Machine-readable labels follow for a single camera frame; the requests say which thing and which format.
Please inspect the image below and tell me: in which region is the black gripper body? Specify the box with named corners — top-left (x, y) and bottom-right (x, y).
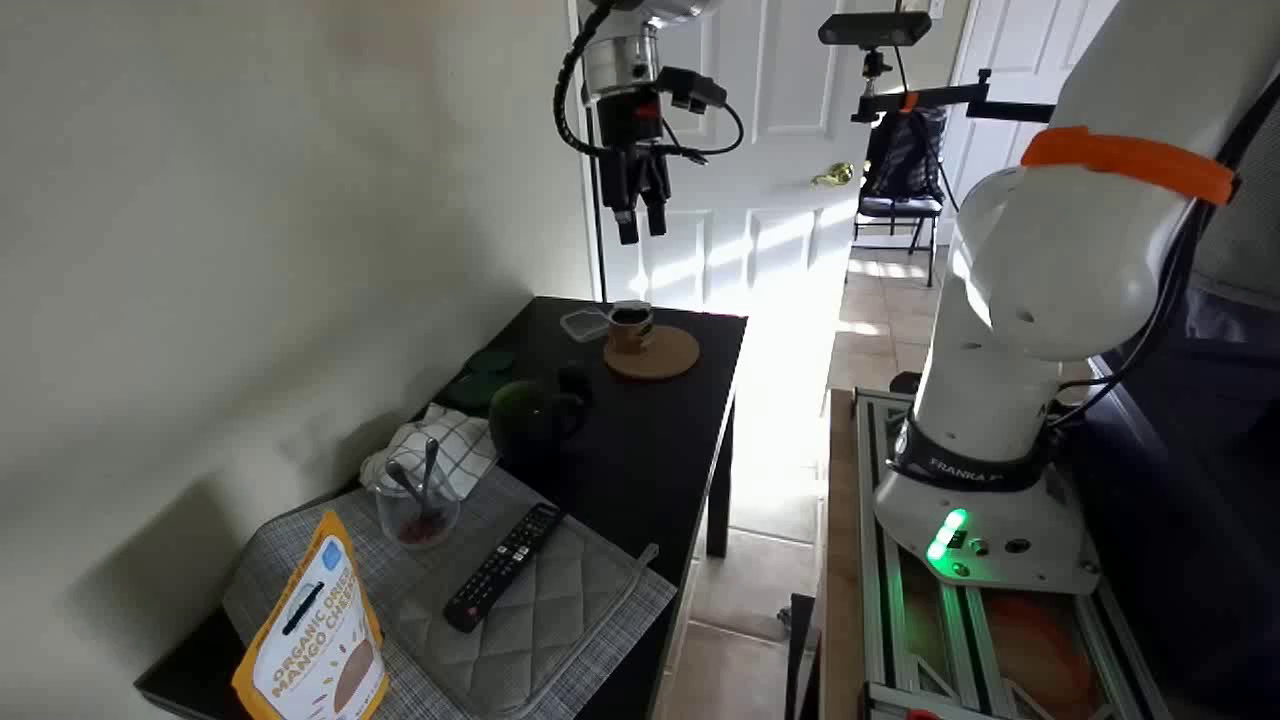
top-left (593, 90), bottom-right (676, 213)

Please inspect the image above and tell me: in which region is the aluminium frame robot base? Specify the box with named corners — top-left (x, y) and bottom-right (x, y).
top-left (852, 385), bottom-right (1181, 720)

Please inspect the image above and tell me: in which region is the white panel door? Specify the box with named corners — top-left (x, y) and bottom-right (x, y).
top-left (937, 0), bottom-right (1119, 231)
top-left (567, 0), bottom-right (969, 312)

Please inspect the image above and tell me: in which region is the clear plastic container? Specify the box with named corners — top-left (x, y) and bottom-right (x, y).
top-left (557, 306), bottom-right (612, 350)

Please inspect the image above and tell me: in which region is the round cork coaster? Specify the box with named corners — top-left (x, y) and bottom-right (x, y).
top-left (598, 323), bottom-right (705, 387)

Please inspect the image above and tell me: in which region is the black table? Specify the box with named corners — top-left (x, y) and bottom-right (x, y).
top-left (132, 292), bottom-right (752, 720)

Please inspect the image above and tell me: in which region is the black chair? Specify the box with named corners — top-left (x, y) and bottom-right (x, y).
top-left (849, 107), bottom-right (950, 287)

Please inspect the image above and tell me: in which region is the black bag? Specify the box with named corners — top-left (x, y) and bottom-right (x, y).
top-left (859, 107), bottom-right (949, 205)

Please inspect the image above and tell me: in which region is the white checkered cloth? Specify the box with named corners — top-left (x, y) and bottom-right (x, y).
top-left (357, 403), bottom-right (498, 507)

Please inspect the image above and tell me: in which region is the grey utensil in cup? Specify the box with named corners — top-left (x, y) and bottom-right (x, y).
top-left (417, 436), bottom-right (445, 522)

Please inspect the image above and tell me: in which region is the clear plastic cup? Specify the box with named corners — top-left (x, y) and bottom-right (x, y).
top-left (373, 457), bottom-right (465, 551)

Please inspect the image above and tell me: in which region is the black remote control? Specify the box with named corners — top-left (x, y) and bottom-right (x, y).
top-left (438, 502), bottom-right (567, 636)

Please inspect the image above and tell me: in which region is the wooden board edge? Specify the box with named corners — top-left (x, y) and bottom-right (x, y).
top-left (817, 385), bottom-right (871, 720)

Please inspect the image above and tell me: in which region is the grey quilted mat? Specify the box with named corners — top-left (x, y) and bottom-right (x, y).
top-left (217, 464), bottom-right (679, 720)

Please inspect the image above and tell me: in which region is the orange yellow booklet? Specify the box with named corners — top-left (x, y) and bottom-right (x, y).
top-left (228, 507), bottom-right (394, 720)

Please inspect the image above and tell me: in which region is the black looped gripper cable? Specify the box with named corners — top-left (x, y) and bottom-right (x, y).
top-left (552, 6), bottom-right (621, 168)

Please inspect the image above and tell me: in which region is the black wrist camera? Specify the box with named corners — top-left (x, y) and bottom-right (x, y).
top-left (657, 65), bottom-right (730, 122)

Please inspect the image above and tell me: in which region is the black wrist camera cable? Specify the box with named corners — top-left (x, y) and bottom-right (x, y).
top-left (658, 93), bottom-right (752, 168)

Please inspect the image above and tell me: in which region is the black camera on stand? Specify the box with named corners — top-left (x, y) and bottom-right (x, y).
top-left (811, 10), bottom-right (937, 53)

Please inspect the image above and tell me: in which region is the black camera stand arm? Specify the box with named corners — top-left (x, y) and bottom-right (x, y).
top-left (849, 45), bottom-right (1060, 132)

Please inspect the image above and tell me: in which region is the orange strap on arm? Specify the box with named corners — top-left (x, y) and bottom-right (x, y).
top-left (1021, 126), bottom-right (1245, 209)

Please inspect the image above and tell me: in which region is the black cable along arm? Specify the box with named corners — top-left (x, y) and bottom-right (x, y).
top-left (1053, 71), bottom-right (1280, 436)

